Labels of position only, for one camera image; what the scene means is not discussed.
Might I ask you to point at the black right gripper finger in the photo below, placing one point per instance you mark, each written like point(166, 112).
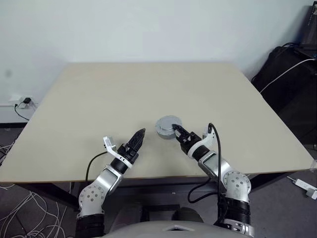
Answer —
point(180, 130)
point(180, 138)

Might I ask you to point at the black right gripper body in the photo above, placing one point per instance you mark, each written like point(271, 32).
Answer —
point(188, 143)

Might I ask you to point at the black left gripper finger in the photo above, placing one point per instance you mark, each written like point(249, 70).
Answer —
point(139, 143)
point(135, 137)

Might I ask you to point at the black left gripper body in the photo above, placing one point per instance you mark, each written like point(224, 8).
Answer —
point(127, 152)

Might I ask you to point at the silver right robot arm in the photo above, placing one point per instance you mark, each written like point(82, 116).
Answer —
point(235, 183)

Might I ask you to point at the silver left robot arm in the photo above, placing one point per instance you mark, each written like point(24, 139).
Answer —
point(109, 178)

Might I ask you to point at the grey robot torso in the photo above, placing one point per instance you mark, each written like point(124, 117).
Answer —
point(173, 230)

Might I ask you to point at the black equipment bag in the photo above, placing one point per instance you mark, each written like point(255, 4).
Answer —
point(284, 99)

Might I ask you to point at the black power adapter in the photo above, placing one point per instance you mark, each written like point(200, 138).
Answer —
point(26, 101)

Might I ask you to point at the white floor power strip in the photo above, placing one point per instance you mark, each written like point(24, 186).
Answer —
point(303, 184)

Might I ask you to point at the clear table corner guard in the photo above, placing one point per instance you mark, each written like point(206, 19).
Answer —
point(314, 165)

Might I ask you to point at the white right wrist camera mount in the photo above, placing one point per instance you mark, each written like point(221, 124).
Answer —
point(209, 138)

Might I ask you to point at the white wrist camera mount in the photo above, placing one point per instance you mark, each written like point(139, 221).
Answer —
point(108, 142)
point(209, 138)

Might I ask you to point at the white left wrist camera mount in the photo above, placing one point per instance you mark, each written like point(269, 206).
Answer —
point(108, 142)

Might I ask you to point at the black metal table frame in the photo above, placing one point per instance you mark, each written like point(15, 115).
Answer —
point(62, 198)

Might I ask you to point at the white wall power strip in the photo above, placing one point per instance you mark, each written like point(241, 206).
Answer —
point(15, 101)

